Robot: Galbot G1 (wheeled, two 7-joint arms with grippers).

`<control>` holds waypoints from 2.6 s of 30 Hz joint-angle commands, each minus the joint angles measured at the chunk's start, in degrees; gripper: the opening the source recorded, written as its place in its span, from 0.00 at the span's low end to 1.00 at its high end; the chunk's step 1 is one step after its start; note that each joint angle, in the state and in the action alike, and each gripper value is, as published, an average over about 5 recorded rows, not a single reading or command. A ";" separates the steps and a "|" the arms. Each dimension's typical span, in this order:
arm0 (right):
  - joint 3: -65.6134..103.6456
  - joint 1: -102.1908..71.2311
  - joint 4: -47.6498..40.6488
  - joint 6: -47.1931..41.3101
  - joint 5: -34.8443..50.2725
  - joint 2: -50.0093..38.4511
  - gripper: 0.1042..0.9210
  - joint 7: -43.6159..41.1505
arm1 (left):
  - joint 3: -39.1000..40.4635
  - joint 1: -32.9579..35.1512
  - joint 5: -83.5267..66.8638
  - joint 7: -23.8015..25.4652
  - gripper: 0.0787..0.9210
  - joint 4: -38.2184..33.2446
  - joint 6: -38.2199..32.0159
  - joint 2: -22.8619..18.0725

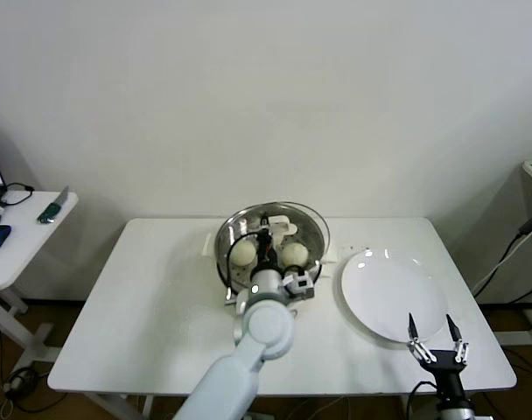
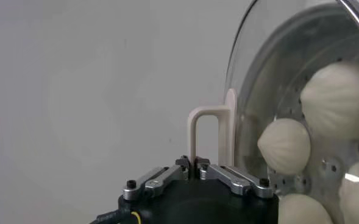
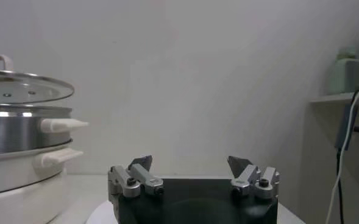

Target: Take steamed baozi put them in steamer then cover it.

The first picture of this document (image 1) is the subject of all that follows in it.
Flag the white round plate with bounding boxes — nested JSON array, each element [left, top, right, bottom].
[[334, 247, 449, 345]]

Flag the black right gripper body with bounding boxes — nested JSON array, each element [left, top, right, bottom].
[[423, 351, 467, 400]]

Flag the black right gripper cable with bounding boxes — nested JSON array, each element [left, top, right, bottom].
[[407, 380, 438, 420]]

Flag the white metal floor frame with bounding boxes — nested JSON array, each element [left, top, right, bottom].
[[495, 308, 532, 347]]

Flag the glass lid with white handle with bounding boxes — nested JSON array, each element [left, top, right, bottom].
[[215, 199, 333, 303]]

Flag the white side table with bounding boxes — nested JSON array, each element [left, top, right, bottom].
[[0, 190, 80, 364]]

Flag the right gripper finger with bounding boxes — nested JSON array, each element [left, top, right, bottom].
[[408, 312, 438, 365], [447, 313, 470, 364]]

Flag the black cable with connector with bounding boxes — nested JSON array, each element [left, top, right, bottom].
[[0, 182, 34, 207]]

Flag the green handled knife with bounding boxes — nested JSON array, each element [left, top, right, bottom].
[[35, 185, 70, 225]]

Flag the stainless steel steamer basket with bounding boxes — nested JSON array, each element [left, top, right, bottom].
[[213, 202, 326, 303]]

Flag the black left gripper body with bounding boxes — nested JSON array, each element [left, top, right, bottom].
[[253, 235, 281, 272]]

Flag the white wall cable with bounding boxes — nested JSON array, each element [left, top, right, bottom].
[[472, 231, 529, 295]]

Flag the black power adapter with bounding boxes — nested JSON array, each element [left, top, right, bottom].
[[516, 205, 532, 237]]

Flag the white steamed baozi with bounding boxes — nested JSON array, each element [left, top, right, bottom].
[[228, 241, 256, 267], [282, 242, 310, 268]]

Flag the black wall cable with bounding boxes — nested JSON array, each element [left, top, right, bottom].
[[472, 235, 532, 306]]

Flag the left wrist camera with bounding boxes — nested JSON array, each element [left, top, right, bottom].
[[283, 271, 316, 302]]

